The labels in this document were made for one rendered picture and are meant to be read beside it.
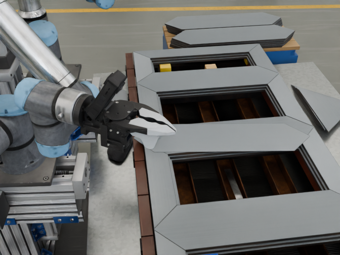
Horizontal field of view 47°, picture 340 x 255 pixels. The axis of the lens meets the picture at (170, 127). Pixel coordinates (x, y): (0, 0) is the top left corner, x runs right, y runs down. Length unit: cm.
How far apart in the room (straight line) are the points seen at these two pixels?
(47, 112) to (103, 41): 347
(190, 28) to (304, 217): 150
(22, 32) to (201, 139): 91
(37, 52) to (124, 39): 335
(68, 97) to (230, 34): 177
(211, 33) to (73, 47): 208
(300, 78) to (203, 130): 83
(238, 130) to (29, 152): 87
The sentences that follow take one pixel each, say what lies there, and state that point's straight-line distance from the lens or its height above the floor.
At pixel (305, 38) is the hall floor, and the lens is 456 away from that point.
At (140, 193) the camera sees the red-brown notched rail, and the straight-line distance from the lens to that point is 148.
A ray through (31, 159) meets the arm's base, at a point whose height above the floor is 107.
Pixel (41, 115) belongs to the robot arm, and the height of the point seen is 142.
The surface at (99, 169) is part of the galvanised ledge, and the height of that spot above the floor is 68.
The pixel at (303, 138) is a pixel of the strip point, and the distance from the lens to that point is 175.
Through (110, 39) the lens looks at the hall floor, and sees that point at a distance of 435.
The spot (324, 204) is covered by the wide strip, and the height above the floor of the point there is 85.
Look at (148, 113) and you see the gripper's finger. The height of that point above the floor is 145.
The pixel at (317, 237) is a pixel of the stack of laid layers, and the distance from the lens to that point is 143.
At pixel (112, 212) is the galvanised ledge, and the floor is 68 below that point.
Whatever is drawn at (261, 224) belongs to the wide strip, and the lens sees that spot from 139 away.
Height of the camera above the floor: 193
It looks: 39 degrees down
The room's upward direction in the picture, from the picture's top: straight up
